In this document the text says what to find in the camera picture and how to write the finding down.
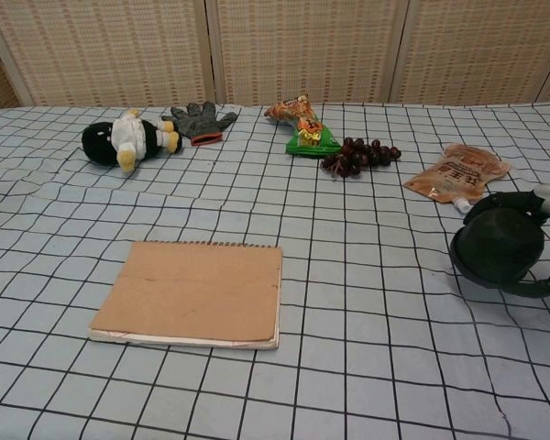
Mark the dark red grape bunch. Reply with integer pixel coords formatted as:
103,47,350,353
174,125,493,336
320,137,402,180

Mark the orange spout pouch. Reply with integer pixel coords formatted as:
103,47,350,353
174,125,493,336
402,143,512,215

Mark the green snack packet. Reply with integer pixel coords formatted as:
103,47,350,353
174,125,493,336
285,116,343,159

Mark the grey knitted work glove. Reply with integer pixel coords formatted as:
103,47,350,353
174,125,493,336
160,101,238,148

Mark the brown cover spiral notebook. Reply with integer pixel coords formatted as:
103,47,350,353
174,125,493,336
87,239,284,352

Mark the black and white plush doll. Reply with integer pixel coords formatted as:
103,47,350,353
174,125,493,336
82,108,183,174

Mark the orange snack packet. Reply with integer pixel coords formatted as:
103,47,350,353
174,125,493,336
263,93,323,131

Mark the blue checkered tablecloth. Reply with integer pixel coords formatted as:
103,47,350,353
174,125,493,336
0,101,550,440

